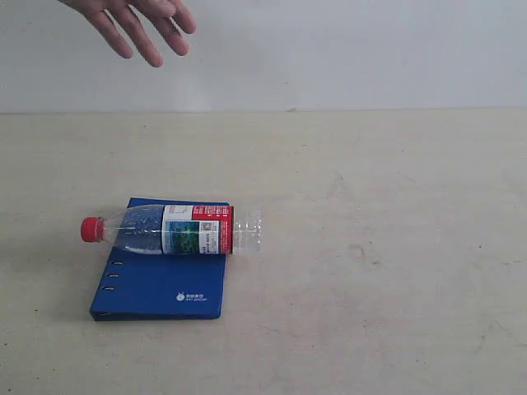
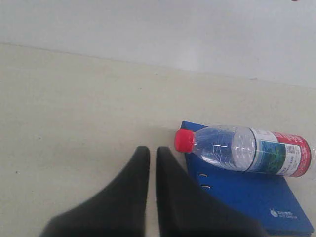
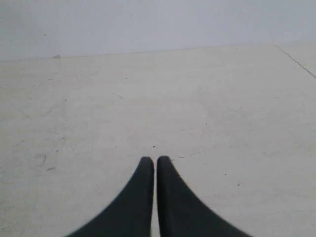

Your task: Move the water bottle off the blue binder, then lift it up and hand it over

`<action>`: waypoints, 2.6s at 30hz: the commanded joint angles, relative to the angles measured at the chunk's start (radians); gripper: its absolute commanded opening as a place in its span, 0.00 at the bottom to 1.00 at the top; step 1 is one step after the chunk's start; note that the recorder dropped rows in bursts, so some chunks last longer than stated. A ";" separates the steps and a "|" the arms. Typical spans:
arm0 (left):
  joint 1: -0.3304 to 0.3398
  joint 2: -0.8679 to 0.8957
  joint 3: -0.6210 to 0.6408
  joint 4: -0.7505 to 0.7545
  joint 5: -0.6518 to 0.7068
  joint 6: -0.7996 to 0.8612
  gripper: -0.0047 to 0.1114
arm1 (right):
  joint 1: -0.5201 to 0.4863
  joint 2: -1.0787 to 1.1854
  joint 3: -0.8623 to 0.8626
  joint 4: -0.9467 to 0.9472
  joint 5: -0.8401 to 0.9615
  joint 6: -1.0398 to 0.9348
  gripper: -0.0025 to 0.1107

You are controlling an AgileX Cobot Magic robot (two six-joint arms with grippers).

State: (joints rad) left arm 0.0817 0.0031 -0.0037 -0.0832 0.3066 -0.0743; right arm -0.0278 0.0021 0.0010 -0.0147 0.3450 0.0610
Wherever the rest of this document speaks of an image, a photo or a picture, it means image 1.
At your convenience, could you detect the blue ring binder notebook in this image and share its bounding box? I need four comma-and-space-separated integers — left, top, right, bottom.
90, 197, 230, 321

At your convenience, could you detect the person's bare hand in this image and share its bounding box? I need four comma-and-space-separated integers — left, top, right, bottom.
62, 0, 197, 67

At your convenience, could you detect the clear plastic water bottle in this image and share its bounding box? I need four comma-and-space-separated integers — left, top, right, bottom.
80, 203, 262, 256

